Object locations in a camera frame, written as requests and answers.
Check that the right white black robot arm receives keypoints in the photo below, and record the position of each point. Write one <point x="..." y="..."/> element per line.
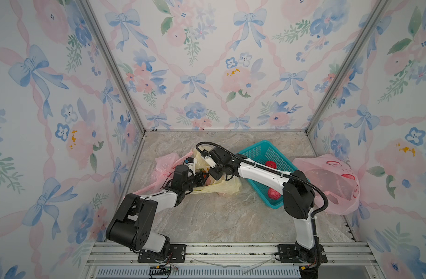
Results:
<point x="298" y="196"/>

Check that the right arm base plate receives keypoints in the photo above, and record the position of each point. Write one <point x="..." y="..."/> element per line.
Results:
<point x="293" y="253"/>

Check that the aluminium corner post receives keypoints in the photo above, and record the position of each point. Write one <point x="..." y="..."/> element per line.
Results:
<point x="94" y="26"/>
<point x="352" y="55"/>

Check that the red apple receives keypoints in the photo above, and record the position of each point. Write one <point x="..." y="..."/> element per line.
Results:
<point x="271" y="164"/>

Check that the pink crinkled toy ball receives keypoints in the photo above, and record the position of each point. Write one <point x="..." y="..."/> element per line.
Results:
<point x="273" y="194"/>

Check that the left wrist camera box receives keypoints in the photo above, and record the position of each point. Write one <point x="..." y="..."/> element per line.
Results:
<point x="190" y="162"/>

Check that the middle pink plastic bag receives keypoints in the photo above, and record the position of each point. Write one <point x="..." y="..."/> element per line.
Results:
<point x="165" y="166"/>

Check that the pink printed plastic bag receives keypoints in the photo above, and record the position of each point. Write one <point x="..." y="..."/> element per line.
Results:
<point x="335" y="179"/>

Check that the left aluminium corner post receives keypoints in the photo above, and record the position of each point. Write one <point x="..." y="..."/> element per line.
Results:
<point x="94" y="26"/>

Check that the yellow knotted plastic bag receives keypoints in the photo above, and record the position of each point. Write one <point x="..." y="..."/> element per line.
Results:
<point x="220" y="186"/>

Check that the right aluminium corner post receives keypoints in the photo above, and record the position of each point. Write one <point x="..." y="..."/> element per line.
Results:
<point x="352" y="55"/>

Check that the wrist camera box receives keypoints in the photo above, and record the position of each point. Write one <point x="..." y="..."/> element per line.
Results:
<point x="207" y="157"/>
<point x="190" y="162"/>

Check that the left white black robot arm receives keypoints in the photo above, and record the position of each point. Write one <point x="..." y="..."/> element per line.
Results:
<point x="132" y="223"/>

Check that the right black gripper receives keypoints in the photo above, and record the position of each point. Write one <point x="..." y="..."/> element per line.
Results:
<point x="215" y="175"/>

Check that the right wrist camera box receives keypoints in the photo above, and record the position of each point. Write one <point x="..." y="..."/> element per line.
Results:
<point x="207" y="157"/>

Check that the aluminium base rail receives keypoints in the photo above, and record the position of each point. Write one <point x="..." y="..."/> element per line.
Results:
<point x="215" y="260"/>

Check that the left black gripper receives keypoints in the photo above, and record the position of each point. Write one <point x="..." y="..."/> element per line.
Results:
<point x="201" y="181"/>

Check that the teal plastic mesh basket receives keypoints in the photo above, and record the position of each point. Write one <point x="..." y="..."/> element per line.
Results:
<point x="263" y="152"/>

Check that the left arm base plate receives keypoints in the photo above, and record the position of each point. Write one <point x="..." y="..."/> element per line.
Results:
<point x="173" y="253"/>

